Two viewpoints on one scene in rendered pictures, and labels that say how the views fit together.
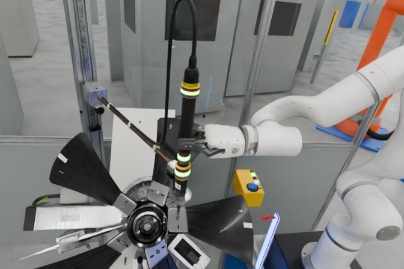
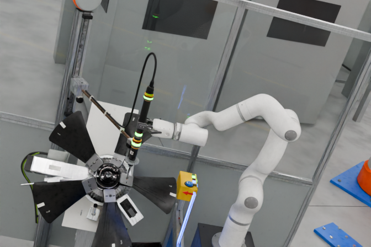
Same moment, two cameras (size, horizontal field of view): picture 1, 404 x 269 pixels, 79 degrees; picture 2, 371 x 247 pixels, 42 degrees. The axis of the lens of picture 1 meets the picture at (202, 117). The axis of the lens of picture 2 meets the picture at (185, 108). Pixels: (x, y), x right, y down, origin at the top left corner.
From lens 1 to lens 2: 1.65 m
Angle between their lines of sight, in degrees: 5
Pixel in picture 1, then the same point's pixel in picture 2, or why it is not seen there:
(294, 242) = (212, 230)
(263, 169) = (216, 190)
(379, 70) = (244, 104)
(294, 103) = (207, 115)
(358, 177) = (248, 172)
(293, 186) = not seen: hidden behind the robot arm
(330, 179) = (289, 217)
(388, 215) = (252, 191)
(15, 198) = not seen: outside the picture
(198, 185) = not seen: hidden behind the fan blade
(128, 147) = (98, 131)
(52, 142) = (22, 121)
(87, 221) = (65, 172)
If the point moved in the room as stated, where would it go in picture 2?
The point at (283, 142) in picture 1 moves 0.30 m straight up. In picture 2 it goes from (195, 135) to (214, 77)
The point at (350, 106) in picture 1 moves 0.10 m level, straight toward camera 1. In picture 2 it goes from (229, 120) to (216, 124)
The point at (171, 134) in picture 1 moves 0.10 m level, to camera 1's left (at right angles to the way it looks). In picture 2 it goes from (133, 124) to (114, 118)
